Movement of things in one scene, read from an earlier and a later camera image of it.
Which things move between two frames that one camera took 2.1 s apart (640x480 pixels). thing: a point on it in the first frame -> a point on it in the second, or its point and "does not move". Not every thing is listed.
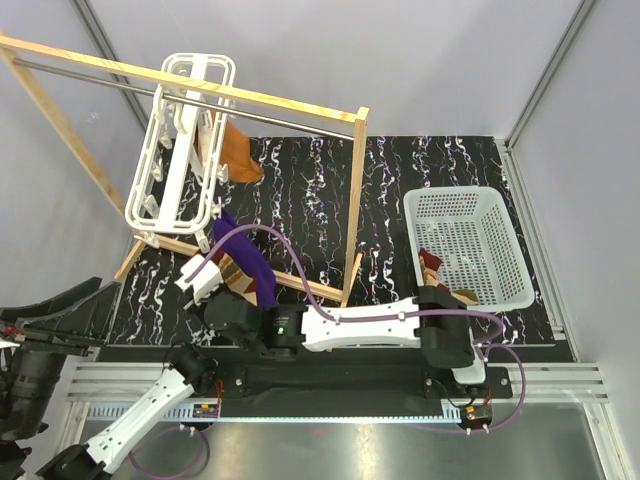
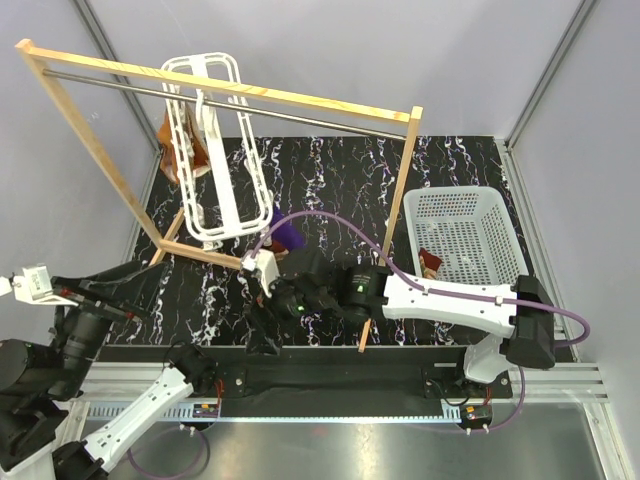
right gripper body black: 222,289 -> 285,304
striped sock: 239,282 -> 279,250
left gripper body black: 50,335 -> 91,290
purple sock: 254,257 -> 287,235
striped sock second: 430,266 does not move
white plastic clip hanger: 177,186 -> 225,194
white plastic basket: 469,230 does not move
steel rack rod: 178,100 -> 223,105
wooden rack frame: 184,81 -> 395,109
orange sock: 236,155 -> 167,154
